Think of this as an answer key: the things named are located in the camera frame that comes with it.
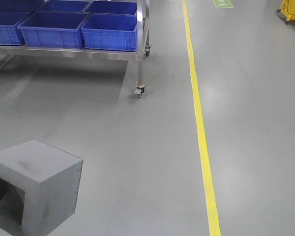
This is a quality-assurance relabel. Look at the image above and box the gray hollow cube base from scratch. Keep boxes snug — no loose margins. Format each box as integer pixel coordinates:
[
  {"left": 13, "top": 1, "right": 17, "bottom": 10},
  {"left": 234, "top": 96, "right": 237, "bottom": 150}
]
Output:
[{"left": 0, "top": 140, "right": 83, "bottom": 236}]

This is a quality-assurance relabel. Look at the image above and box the blue bin front left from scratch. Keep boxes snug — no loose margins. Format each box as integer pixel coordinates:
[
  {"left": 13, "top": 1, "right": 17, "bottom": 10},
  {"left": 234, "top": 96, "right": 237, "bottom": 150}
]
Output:
[{"left": 0, "top": 12, "right": 30, "bottom": 46}]

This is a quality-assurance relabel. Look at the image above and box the blue bin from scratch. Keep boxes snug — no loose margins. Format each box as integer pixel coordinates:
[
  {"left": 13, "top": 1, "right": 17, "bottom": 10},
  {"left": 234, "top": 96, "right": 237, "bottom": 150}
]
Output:
[
  {"left": 0, "top": 12, "right": 30, "bottom": 46},
  {"left": 81, "top": 14, "right": 138, "bottom": 52},
  {"left": 18, "top": 11, "right": 89, "bottom": 49}
]

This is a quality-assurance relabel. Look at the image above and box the blue bin front middle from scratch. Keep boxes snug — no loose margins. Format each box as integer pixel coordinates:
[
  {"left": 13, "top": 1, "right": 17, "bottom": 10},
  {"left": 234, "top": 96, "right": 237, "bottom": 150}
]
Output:
[{"left": 18, "top": 11, "right": 89, "bottom": 49}]

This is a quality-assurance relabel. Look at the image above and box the blue bin front right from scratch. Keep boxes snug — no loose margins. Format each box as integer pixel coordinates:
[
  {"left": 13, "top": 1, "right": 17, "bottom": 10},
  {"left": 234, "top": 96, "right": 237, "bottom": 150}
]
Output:
[{"left": 81, "top": 14, "right": 138, "bottom": 52}]

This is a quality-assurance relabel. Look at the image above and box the caster wheel front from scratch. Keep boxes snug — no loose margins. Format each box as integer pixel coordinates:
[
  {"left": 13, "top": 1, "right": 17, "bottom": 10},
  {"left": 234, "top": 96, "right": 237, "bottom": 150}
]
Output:
[{"left": 134, "top": 82, "right": 147, "bottom": 98}]

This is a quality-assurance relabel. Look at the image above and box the steel wheeled rack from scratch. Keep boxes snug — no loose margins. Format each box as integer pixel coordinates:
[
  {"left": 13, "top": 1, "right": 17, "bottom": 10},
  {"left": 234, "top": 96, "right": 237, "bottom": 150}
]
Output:
[{"left": 0, "top": 0, "right": 151, "bottom": 84}]

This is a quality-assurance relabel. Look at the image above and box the yellow mop bucket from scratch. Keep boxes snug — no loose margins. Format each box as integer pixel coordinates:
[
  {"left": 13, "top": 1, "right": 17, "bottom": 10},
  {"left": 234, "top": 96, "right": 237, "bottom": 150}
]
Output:
[{"left": 276, "top": 0, "right": 295, "bottom": 23}]

